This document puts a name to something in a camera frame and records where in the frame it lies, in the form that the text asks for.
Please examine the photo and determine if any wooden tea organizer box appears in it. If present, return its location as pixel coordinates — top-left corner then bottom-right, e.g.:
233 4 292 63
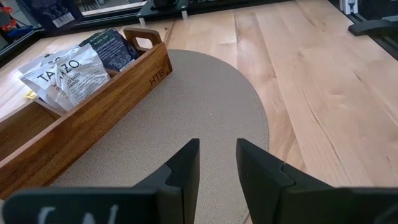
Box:
0 27 174 200

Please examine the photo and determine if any black clamp lever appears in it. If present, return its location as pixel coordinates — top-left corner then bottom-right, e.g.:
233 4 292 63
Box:
347 19 398 37

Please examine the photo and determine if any silver aluminium bracket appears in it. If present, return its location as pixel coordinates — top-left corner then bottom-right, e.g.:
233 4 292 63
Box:
338 0 358 16

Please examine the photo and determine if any round beige mat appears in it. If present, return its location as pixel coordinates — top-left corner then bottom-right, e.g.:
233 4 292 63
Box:
51 49 270 224

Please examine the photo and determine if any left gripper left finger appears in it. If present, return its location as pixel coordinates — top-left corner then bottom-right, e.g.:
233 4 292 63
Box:
1 138 200 224

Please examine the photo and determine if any black metal table frame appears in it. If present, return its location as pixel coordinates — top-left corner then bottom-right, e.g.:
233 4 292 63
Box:
0 0 398 62

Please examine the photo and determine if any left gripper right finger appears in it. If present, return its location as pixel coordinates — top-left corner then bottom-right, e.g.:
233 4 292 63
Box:
236 138 398 224

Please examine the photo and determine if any white orange tea packet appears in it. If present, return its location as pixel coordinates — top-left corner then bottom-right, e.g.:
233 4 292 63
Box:
55 43 111 106
17 52 75 113

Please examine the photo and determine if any dark blue tea packet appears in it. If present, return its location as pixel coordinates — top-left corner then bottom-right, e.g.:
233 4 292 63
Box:
79 27 140 73

